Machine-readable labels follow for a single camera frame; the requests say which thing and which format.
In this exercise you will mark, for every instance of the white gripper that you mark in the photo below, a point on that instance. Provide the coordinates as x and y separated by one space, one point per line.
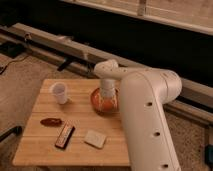
107 90

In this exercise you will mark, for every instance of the orange ceramic bowl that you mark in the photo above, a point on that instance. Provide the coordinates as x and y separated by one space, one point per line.
107 107

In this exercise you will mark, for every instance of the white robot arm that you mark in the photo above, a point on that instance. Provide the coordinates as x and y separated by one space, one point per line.
143 92

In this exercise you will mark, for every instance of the wooden table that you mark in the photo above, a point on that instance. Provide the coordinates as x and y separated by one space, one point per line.
37 145

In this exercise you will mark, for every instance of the pale green sponge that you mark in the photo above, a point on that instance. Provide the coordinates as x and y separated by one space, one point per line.
95 139

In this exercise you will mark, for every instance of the dark chocolate bar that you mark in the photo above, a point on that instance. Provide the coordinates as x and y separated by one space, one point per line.
64 136

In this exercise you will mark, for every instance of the dark red pepper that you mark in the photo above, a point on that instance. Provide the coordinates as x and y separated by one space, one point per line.
51 122

